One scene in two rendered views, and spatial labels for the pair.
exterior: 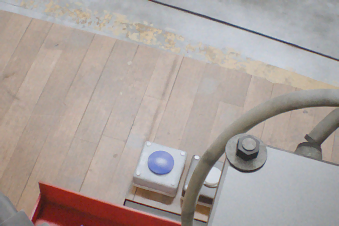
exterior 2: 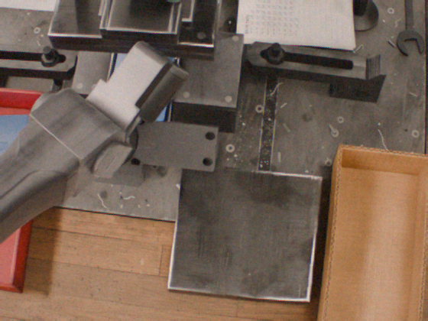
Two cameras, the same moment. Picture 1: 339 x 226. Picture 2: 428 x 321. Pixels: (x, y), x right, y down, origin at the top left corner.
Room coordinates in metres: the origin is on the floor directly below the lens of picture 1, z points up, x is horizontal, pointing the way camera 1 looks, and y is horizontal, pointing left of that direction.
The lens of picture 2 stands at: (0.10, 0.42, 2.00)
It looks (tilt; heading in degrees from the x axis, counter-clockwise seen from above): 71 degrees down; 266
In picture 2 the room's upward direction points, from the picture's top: straight up
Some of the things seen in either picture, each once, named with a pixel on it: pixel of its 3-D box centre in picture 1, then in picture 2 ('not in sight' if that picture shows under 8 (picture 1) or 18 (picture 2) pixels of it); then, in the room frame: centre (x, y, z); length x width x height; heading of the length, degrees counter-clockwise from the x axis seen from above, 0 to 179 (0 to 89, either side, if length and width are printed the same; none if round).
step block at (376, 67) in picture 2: not in sight; (358, 76); (-0.10, -0.06, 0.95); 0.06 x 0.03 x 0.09; 170
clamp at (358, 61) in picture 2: not in sight; (306, 67); (-0.03, -0.07, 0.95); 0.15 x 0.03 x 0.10; 170
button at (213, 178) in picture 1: (211, 178); not in sight; (0.51, -0.08, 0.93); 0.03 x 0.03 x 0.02
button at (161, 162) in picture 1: (160, 164); not in sight; (0.53, 0.00, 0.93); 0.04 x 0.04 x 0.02
